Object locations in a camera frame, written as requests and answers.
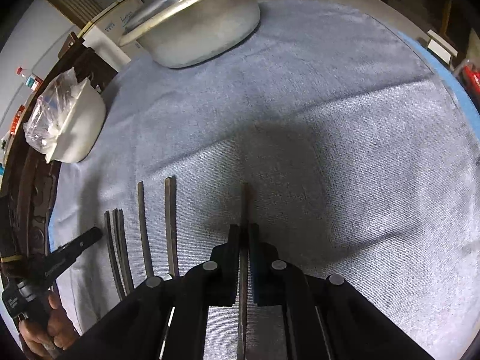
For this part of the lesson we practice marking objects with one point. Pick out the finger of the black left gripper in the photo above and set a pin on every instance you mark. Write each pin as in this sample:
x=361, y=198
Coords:
x=60, y=260

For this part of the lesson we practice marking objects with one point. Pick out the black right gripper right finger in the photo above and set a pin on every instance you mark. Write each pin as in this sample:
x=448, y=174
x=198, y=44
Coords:
x=274, y=281

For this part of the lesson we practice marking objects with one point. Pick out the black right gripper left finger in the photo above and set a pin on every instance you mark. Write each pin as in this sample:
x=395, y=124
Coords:
x=214, y=282

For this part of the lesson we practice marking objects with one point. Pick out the left hand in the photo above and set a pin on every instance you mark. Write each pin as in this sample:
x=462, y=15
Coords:
x=60, y=331

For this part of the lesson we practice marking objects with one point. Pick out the dark carved wooden sideboard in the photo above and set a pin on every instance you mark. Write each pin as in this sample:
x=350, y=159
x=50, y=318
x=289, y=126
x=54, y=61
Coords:
x=28, y=187

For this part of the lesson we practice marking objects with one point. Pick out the dark chopstick pair right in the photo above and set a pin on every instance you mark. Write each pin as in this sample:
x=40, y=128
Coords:
x=170, y=224

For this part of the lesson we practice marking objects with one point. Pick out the white pot with plastic bag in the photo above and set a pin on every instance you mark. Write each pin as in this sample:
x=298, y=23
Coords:
x=66, y=119

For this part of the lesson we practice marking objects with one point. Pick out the grey table cloth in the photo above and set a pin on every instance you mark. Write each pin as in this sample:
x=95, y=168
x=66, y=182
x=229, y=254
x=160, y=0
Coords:
x=361, y=150

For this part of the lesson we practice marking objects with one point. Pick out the clear plastic bottle red cap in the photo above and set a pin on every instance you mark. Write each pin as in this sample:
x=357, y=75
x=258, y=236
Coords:
x=31, y=80

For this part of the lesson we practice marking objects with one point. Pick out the white chest freezer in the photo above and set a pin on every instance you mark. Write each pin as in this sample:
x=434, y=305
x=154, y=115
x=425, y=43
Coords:
x=103, y=32

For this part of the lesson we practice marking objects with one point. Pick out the aluminium pot with lid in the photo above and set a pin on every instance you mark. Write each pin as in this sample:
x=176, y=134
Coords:
x=183, y=33

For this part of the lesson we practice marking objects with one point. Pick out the red plastic chair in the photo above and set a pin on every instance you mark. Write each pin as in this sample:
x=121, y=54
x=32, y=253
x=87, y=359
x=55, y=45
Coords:
x=470, y=77

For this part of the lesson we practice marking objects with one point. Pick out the white step stool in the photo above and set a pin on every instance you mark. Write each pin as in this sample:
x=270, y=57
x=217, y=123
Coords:
x=441, y=49

